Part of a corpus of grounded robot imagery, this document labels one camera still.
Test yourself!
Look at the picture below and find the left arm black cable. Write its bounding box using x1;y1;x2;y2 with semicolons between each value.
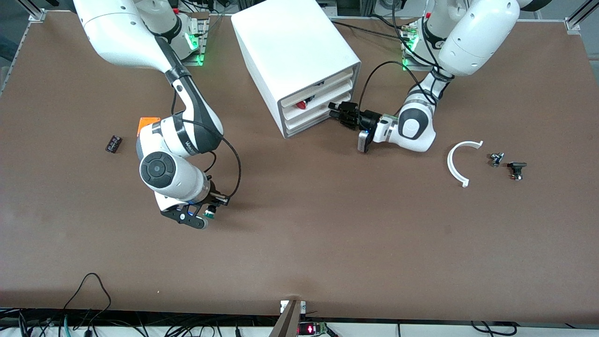
357;60;452;111

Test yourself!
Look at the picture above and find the orange button enclosure box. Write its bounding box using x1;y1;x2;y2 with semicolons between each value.
137;117;161;137

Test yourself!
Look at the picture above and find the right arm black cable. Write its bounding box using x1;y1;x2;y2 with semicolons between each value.
171;89;242;203

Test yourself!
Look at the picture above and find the highest white drawer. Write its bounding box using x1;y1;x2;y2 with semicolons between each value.
280;67;355;107

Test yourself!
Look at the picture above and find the thin black looped cable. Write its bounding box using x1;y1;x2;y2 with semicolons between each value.
63;273;113;324

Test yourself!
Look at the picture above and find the white drawer cabinet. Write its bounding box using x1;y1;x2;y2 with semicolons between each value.
231;0;362;139

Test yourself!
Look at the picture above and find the black T-shaped switch part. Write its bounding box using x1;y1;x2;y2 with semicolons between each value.
507;161;528;181

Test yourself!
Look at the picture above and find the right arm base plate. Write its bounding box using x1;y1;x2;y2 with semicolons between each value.
178;12;209;66

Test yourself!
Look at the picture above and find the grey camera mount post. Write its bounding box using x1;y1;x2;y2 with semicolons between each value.
269;300;307;337

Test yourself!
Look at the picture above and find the red LED circuit board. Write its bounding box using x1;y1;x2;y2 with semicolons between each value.
298;322;328;337

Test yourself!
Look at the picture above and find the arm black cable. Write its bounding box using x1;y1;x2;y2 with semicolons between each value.
357;60;452;111
171;89;242;203

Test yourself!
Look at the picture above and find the white half ring clamp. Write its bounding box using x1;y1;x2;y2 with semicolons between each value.
447;140;484;188

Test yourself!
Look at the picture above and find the lowest white drawer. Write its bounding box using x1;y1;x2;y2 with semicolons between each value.
284;96;349;139

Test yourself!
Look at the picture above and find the middle white drawer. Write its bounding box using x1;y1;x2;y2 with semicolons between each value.
282;81;352;123

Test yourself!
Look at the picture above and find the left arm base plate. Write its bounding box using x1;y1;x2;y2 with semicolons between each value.
400;21;452;72

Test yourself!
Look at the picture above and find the black cable on tabletop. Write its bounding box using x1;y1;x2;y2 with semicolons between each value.
328;19;408;43

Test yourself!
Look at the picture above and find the aluminium frame profile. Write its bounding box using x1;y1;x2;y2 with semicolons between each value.
565;0;599;30
19;0;47;22

